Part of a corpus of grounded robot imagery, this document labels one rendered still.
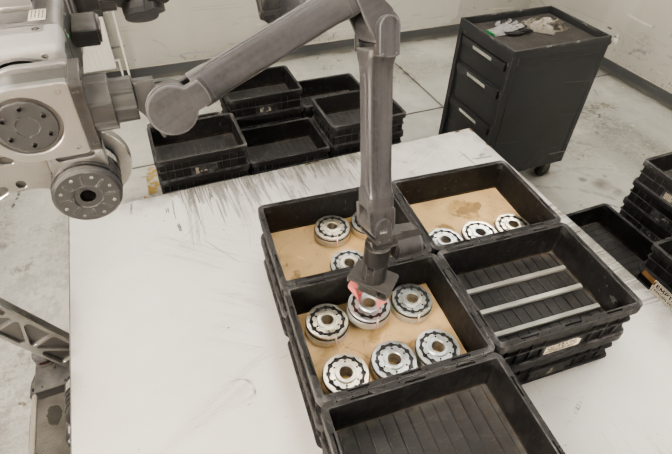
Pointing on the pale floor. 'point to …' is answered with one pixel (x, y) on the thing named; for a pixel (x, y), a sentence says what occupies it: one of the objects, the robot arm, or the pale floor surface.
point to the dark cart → (522, 85)
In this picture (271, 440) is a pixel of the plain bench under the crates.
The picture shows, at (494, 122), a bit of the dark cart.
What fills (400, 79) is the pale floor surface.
